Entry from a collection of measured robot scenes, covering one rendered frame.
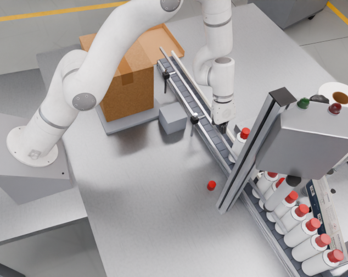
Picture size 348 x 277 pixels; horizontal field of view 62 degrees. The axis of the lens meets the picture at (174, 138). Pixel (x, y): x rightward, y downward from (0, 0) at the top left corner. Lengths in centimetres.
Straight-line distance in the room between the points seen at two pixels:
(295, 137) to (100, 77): 57
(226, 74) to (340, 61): 259
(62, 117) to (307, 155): 75
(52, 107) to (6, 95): 67
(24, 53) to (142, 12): 256
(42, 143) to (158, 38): 104
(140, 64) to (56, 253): 134
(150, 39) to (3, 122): 99
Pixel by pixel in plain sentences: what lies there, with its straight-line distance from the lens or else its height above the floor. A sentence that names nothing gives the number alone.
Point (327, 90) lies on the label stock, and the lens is 152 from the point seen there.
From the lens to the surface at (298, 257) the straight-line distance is 118.
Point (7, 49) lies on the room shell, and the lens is 341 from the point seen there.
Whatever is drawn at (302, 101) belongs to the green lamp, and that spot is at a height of 150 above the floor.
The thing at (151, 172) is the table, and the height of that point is 83.
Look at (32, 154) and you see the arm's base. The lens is 116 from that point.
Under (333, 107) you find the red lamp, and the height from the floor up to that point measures 149.
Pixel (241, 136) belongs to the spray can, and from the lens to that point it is 114.
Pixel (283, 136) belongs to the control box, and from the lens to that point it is 68.
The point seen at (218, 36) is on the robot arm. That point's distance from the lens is 99.
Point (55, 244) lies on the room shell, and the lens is 212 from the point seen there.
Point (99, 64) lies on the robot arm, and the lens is 91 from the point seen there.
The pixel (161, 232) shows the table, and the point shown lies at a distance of 117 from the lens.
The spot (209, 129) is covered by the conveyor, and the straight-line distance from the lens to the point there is 136.
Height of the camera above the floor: 196
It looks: 56 degrees down
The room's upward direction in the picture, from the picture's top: 6 degrees clockwise
